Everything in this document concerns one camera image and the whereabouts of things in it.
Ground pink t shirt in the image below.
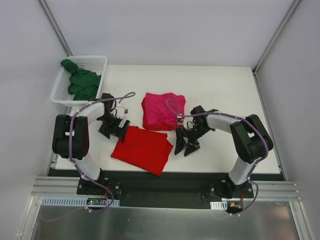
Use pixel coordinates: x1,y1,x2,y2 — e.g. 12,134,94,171
145,92,186,128

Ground white plastic basket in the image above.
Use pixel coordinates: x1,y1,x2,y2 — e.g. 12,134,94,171
50,55,108,107

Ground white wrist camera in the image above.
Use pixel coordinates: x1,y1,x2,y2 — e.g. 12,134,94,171
176,115,188,129
112,106,129,119

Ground white cable duct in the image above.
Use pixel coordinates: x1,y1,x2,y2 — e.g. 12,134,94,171
210,200,228,211
42,196,120,208

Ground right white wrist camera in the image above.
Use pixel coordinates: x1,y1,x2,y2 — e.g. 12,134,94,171
176,115,188,129

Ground aluminium frame rail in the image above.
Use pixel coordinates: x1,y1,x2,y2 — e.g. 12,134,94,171
31,176,303,202

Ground green t shirt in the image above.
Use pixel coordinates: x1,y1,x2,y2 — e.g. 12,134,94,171
60,59,102,101

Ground red t shirt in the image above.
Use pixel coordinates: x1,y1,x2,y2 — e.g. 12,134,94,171
110,126,173,177

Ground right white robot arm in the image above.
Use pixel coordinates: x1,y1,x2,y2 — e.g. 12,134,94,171
174,105,274,199

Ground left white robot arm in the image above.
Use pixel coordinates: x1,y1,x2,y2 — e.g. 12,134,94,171
52,92,136,195

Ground aluminium corner post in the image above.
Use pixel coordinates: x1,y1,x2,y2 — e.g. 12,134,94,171
252,0,302,75
37,0,73,57

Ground left white cable duct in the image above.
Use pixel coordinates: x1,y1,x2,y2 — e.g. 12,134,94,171
42,196,120,208

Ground right aluminium corner post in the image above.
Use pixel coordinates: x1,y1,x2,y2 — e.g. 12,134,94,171
252,0,302,75

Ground left aluminium corner post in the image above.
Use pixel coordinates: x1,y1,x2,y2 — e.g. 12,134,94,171
37,0,73,57

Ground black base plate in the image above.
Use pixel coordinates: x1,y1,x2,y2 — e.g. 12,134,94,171
47,168,260,210

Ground right white cable duct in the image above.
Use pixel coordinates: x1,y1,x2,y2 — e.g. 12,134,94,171
210,200,228,211

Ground purple cable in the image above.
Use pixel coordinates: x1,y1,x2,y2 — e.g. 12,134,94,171
166,98,270,221
39,91,137,222

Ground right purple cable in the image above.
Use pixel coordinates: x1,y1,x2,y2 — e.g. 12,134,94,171
166,98,270,221

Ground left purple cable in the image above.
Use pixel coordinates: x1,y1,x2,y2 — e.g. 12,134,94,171
39,91,137,222

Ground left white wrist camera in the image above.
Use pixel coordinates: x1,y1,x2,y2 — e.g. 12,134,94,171
112,106,129,119

